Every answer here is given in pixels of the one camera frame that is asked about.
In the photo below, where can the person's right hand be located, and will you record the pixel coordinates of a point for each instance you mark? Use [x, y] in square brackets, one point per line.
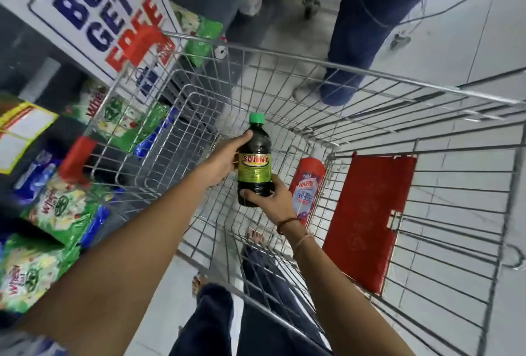
[276, 205]

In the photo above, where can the person's left hand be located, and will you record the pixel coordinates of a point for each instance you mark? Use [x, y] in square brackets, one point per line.
[220, 164]

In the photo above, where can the person's left thumb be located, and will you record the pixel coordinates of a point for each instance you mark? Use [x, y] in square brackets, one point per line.
[245, 140]

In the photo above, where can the person's right thumb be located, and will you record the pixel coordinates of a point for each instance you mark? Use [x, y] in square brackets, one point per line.
[252, 196]

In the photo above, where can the dark bottle with green cap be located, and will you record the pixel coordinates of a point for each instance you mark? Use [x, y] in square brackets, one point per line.
[254, 170]

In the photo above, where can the person's left forearm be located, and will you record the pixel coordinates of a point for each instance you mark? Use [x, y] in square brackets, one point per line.
[123, 261]

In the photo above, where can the person's right forearm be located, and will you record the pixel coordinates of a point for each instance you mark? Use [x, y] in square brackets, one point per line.
[341, 298]

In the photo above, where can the red thread wristband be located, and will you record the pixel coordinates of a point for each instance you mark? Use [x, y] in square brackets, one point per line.
[287, 223]

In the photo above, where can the red cleaner bottle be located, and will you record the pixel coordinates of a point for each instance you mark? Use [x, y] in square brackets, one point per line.
[305, 187]

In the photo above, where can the thin tan thread wristband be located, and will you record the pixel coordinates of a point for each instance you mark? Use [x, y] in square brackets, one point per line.
[303, 240]

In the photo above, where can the green detergent packet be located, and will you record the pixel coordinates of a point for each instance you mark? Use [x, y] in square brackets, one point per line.
[28, 273]
[119, 117]
[61, 207]
[201, 35]

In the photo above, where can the red plastic cart seat flap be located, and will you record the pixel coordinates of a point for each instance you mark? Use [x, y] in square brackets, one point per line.
[368, 216]

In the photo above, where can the person's right leg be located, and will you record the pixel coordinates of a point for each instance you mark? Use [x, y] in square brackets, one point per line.
[267, 318]

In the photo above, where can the person's leg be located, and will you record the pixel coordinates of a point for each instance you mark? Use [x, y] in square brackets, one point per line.
[205, 323]
[267, 318]

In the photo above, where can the person's left leg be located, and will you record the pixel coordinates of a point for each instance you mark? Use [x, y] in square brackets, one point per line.
[205, 323]

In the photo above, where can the dark grey store shelf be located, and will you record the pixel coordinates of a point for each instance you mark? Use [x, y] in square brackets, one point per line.
[205, 0]

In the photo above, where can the white promotional sign board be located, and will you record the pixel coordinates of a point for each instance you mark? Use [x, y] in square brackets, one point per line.
[94, 10]

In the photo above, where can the yellow and white shelf tag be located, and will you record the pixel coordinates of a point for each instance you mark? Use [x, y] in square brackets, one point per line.
[20, 133]

